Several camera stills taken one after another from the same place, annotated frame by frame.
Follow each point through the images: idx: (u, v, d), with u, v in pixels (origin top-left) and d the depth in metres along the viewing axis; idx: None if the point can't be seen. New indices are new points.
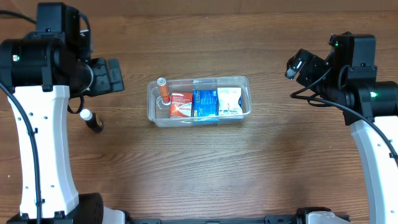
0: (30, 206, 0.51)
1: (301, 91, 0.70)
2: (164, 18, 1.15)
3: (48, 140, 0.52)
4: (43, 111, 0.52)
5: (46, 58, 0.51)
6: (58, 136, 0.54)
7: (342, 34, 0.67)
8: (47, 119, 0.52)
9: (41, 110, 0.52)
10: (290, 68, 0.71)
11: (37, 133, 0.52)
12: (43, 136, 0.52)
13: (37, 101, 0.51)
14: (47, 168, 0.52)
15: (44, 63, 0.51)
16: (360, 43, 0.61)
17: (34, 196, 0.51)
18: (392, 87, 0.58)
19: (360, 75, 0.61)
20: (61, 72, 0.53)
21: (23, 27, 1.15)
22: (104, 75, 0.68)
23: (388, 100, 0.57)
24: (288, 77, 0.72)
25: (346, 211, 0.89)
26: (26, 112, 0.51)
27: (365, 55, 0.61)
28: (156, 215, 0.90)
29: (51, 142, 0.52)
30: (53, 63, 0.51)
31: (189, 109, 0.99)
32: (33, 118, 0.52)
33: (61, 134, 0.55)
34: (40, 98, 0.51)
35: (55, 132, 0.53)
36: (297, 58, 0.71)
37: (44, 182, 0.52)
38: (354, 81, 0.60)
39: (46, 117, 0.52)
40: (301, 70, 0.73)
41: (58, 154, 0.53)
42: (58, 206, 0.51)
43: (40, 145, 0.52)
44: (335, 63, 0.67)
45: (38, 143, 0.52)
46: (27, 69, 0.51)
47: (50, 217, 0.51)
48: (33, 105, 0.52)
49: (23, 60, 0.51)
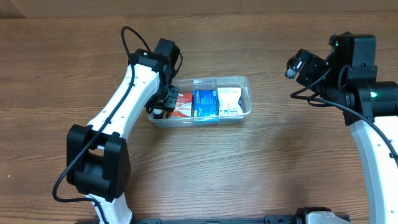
0: (97, 122, 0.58)
1: (301, 91, 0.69)
2: (164, 18, 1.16)
3: (135, 97, 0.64)
4: (147, 78, 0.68)
5: (166, 58, 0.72)
6: (142, 101, 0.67)
7: (342, 34, 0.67)
8: (144, 83, 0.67)
9: (146, 75, 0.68)
10: (290, 68, 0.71)
11: (135, 87, 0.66)
12: (137, 89, 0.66)
13: (142, 74, 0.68)
14: (125, 106, 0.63)
15: (160, 66, 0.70)
16: (360, 43, 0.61)
17: (105, 117, 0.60)
18: (393, 87, 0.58)
19: (361, 75, 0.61)
20: (163, 80, 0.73)
21: (23, 26, 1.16)
22: (174, 98, 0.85)
23: (388, 100, 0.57)
24: (288, 77, 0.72)
25: (346, 211, 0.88)
26: (135, 73, 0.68)
27: (365, 56, 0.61)
28: (156, 215, 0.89)
29: (137, 96, 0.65)
30: (160, 70, 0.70)
31: (189, 109, 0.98)
32: (137, 80, 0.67)
33: (145, 99, 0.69)
34: (147, 72, 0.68)
35: (143, 94, 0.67)
36: (297, 58, 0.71)
37: (118, 112, 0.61)
38: (354, 81, 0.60)
39: (145, 82, 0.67)
40: (300, 70, 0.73)
41: (138, 105, 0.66)
42: (117, 129, 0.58)
43: (130, 96, 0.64)
44: (335, 63, 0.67)
45: (132, 92, 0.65)
46: (145, 63, 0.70)
47: (108, 134, 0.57)
48: (140, 72, 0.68)
49: (145, 59, 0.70)
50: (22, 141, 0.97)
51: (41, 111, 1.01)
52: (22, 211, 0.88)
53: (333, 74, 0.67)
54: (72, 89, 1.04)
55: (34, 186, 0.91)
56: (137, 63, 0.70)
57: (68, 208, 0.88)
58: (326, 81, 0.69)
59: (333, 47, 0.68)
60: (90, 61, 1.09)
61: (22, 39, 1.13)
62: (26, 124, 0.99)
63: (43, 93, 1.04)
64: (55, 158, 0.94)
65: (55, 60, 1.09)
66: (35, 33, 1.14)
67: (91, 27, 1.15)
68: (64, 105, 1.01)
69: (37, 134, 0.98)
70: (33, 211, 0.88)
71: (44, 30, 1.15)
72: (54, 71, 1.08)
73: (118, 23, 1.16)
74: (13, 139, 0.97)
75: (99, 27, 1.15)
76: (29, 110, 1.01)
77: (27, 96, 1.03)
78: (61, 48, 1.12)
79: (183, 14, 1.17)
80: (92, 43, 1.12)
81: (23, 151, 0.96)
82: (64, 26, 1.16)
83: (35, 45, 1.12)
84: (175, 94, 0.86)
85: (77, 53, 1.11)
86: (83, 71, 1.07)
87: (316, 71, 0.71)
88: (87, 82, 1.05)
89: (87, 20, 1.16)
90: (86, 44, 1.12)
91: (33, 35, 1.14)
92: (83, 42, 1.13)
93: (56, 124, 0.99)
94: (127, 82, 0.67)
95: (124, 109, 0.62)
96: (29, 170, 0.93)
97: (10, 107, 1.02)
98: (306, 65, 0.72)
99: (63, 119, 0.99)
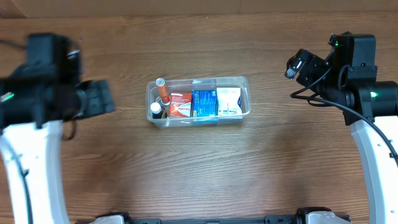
0: None
1: (301, 91, 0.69)
2: (164, 18, 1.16)
3: (42, 177, 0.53)
4: (34, 147, 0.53)
5: (39, 96, 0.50)
6: (51, 162, 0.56)
7: (342, 34, 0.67)
8: (40, 154, 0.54)
9: (25, 144, 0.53)
10: (290, 68, 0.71)
11: (24, 157, 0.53)
12: (35, 168, 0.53)
13: (28, 138, 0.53)
14: (38, 190, 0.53)
15: (40, 97, 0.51)
16: (360, 43, 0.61)
17: None
18: (393, 87, 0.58)
19: (360, 75, 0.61)
20: (55, 109, 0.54)
21: (22, 26, 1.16)
22: (95, 98, 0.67)
23: (388, 100, 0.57)
24: (288, 77, 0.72)
25: (346, 211, 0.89)
26: (14, 152, 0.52)
27: (365, 56, 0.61)
28: (156, 215, 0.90)
29: (47, 169, 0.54)
30: (46, 102, 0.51)
31: (189, 109, 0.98)
32: (23, 155, 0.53)
33: (55, 153, 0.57)
34: (32, 133, 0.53)
35: (50, 158, 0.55)
36: (297, 58, 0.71)
37: (34, 204, 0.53)
38: (354, 81, 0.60)
39: (38, 155, 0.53)
40: (300, 70, 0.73)
41: (51, 172, 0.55)
42: None
43: (38, 177, 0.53)
44: (335, 63, 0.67)
45: (35, 178, 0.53)
46: (20, 101, 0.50)
47: None
48: (12, 137, 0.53)
49: (12, 95, 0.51)
50: None
51: None
52: None
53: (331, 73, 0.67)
54: None
55: None
56: (9, 108, 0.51)
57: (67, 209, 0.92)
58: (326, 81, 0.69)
59: (333, 47, 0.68)
60: (90, 62, 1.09)
61: (22, 39, 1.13)
62: None
63: None
64: None
65: None
66: (34, 33, 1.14)
67: (90, 27, 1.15)
68: None
69: None
70: None
71: (44, 30, 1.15)
72: None
73: (117, 22, 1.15)
74: None
75: (99, 27, 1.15)
76: None
77: None
78: None
79: (183, 13, 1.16)
80: (92, 43, 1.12)
81: None
82: (64, 27, 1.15)
83: None
84: (93, 94, 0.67)
85: None
86: (83, 71, 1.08)
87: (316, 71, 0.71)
88: None
89: (86, 20, 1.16)
90: (86, 45, 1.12)
91: (33, 35, 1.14)
92: (83, 42, 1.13)
93: None
94: (13, 169, 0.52)
95: (37, 198, 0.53)
96: None
97: None
98: (306, 65, 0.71)
99: None
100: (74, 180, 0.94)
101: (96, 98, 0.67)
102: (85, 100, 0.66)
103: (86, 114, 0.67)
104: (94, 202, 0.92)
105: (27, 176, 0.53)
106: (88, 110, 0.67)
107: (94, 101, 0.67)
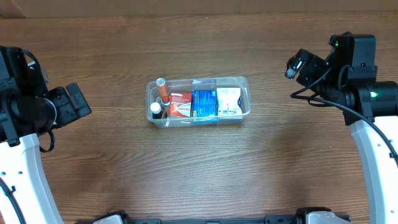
0: None
1: (301, 91, 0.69)
2: (164, 18, 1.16)
3: (30, 189, 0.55)
4: (14, 164, 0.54)
5: (7, 112, 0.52)
6: (37, 174, 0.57)
7: (342, 34, 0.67)
8: (22, 169, 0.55)
9: (7, 163, 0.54)
10: (290, 68, 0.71)
11: (9, 173, 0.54)
12: (22, 184, 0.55)
13: (7, 158, 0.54)
14: (27, 202, 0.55)
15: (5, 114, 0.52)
16: (360, 43, 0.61)
17: None
18: (393, 87, 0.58)
19: (360, 75, 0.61)
20: (25, 121, 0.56)
21: (22, 26, 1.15)
22: (67, 104, 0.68)
23: (388, 101, 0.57)
24: (288, 77, 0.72)
25: (346, 211, 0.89)
26: None
27: (365, 55, 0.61)
28: (156, 215, 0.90)
29: (33, 183, 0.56)
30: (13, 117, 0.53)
31: (189, 109, 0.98)
32: (6, 175, 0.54)
33: (39, 166, 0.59)
34: (9, 151, 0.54)
35: (34, 172, 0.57)
36: (297, 58, 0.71)
37: (27, 214, 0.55)
38: (354, 81, 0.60)
39: (20, 171, 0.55)
40: (300, 70, 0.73)
41: (38, 183, 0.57)
42: None
43: (26, 191, 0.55)
44: (334, 63, 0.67)
45: (23, 193, 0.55)
46: None
47: None
48: None
49: None
50: None
51: None
52: None
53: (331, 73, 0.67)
54: None
55: None
56: None
57: (68, 209, 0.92)
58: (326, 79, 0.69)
59: (333, 47, 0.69)
60: (90, 62, 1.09)
61: (22, 39, 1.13)
62: None
63: None
64: (55, 158, 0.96)
65: (55, 61, 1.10)
66: (34, 33, 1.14)
67: (90, 27, 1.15)
68: None
69: None
70: None
71: (43, 30, 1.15)
72: (54, 71, 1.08)
73: (117, 23, 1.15)
74: None
75: (99, 27, 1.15)
76: None
77: None
78: (61, 48, 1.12)
79: (183, 13, 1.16)
80: (92, 43, 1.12)
81: None
82: (64, 26, 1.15)
83: (35, 46, 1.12)
84: (63, 101, 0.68)
85: (76, 53, 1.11)
86: (83, 71, 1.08)
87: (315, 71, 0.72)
88: (87, 83, 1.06)
89: (86, 20, 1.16)
90: (86, 44, 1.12)
91: (33, 35, 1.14)
92: (82, 42, 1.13)
93: None
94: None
95: (28, 209, 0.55)
96: None
97: None
98: (306, 65, 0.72)
99: None
100: (74, 180, 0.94)
101: (67, 104, 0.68)
102: (55, 109, 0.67)
103: (61, 122, 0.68)
104: (94, 202, 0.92)
105: (14, 192, 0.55)
106: (61, 118, 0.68)
107: (67, 107, 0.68)
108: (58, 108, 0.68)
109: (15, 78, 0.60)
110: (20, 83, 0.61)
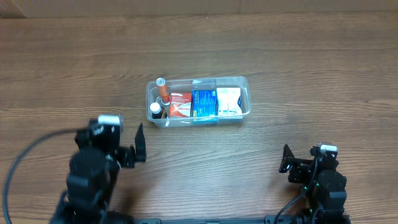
0: None
1: (296, 181, 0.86)
2: (164, 18, 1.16)
3: None
4: None
5: None
6: None
7: (316, 153, 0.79)
8: None
9: None
10: (283, 167, 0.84)
11: None
12: None
13: None
14: None
15: None
16: (323, 179, 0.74)
17: None
18: (339, 183, 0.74)
19: (331, 213, 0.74)
20: None
21: (22, 26, 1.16)
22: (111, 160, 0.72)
23: (337, 191, 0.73)
24: (284, 172, 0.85)
25: (347, 211, 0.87)
26: None
27: (331, 188, 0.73)
28: (156, 215, 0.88)
29: None
30: None
31: (189, 109, 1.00)
32: None
33: None
34: None
35: None
36: (286, 163, 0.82)
37: None
38: (324, 217, 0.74)
39: None
40: (290, 167, 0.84)
41: None
42: None
43: None
44: (313, 164, 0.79)
45: None
46: None
47: None
48: None
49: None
50: (22, 140, 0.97)
51: (41, 111, 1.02)
52: (22, 211, 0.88)
53: (311, 193, 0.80)
54: (73, 89, 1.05)
55: (35, 186, 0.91)
56: None
57: None
58: (306, 182, 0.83)
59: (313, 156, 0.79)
60: (90, 61, 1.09)
61: (22, 38, 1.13)
62: (25, 124, 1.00)
63: (43, 93, 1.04)
64: (55, 158, 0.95)
65: (54, 60, 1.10)
66: (34, 33, 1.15)
67: (91, 27, 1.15)
68: (64, 105, 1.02)
69: (37, 134, 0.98)
70: (33, 211, 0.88)
71: (44, 30, 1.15)
72: (54, 71, 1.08)
73: (119, 22, 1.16)
74: (13, 139, 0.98)
75: (99, 27, 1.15)
76: (29, 110, 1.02)
77: (27, 96, 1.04)
78: (61, 48, 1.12)
79: (183, 14, 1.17)
80: (92, 43, 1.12)
81: (23, 150, 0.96)
82: (64, 26, 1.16)
83: (35, 46, 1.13)
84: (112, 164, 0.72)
85: (76, 53, 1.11)
86: (83, 71, 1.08)
87: (293, 170, 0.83)
88: (87, 82, 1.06)
89: (86, 20, 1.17)
90: (86, 44, 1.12)
91: (33, 35, 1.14)
92: (82, 42, 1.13)
93: (56, 124, 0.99)
94: None
95: None
96: (29, 170, 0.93)
97: (10, 107, 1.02)
98: (291, 166, 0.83)
99: (63, 119, 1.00)
100: None
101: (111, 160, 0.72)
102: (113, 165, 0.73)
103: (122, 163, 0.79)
104: None
105: None
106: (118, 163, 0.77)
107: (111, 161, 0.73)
108: (115, 157, 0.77)
109: (91, 191, 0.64)
110: (96, 188, 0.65)
